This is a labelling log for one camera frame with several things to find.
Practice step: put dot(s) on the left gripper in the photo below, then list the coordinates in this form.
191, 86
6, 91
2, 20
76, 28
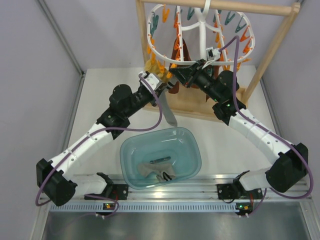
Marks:
160, 89

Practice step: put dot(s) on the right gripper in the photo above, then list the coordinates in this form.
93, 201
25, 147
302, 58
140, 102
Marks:
184, 74

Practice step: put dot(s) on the yellow sock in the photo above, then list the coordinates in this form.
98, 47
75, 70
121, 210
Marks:
151, 67
163, 76

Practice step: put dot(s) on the white round clip hanger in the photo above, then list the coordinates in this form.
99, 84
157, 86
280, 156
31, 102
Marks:
209, 35

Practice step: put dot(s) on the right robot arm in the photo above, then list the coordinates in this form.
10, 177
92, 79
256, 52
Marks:
288, 162

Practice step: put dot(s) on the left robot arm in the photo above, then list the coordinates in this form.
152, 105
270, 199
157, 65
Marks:
56, 177

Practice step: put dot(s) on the dark clip in tub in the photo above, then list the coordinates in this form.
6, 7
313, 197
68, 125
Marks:
160, 160

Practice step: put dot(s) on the right brown sock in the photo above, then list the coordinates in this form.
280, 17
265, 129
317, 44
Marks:
215, 72

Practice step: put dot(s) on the teal plastic tub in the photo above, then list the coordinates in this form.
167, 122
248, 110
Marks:
177, 142

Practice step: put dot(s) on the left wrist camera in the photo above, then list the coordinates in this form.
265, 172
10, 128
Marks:
150, 80

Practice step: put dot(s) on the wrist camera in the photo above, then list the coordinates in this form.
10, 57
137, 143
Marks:
150, 80
212, 54

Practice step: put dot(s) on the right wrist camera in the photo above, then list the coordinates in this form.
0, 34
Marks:
212, 54

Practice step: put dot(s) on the aluminium mounting rail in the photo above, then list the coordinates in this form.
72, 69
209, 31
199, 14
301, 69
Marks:
198, 188

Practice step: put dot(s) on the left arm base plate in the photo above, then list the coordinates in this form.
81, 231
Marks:
112, 191

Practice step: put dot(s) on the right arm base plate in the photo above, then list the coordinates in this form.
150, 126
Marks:
231, 191

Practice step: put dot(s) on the slotted cable duct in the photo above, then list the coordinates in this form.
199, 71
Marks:
149, 207

